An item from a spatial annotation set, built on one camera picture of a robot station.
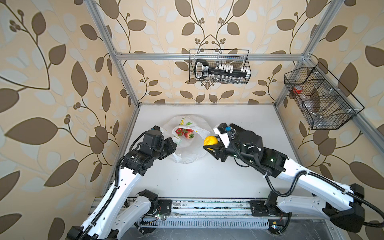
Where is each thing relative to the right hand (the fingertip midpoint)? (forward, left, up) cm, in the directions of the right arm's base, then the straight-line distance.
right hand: (208, 143), depth 63 cm
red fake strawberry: (+26, +16, -28) cm, 42 cm away
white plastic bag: (+11, +10, -28) cm, 32 cm away
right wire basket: (+18, -60, +3) cm, 62 cm away
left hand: (+5, +14, -7) cm, 16 cm away
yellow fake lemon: (-1, -1, +3) cm, 4 cm away
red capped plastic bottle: (+35, -56, -1) cm, 66 cm away
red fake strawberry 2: (+24, +10, -27) cm, 37 cm away
